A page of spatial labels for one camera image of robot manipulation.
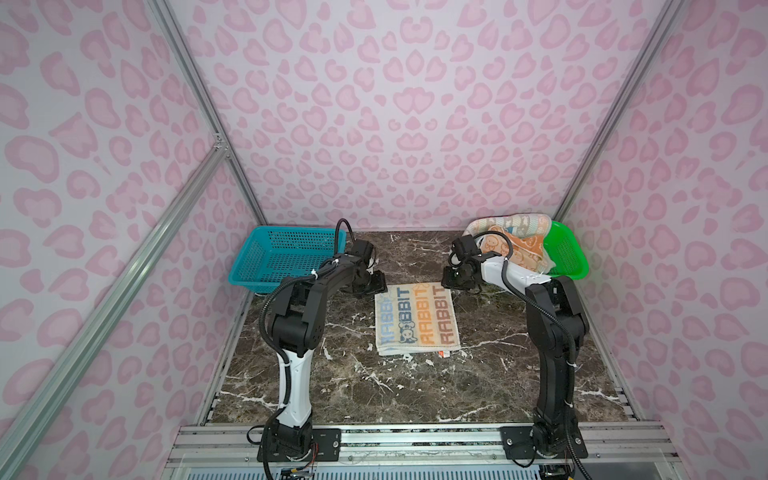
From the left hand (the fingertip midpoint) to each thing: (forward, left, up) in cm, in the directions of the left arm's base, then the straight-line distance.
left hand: (382, 285), depth 100 cm
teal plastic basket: (+18, +41, -3) cm, 45 cm away
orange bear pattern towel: (+10, -51, +4) cm, 52 cm away
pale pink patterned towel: (+22, -56, +5) cm, 60 cm away
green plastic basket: (+12, -65, +2) cm, 66 cm away
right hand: (+1, -22, +1) cm, 22 cm away
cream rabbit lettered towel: (-11, -11, -2) cm, 16 cm away
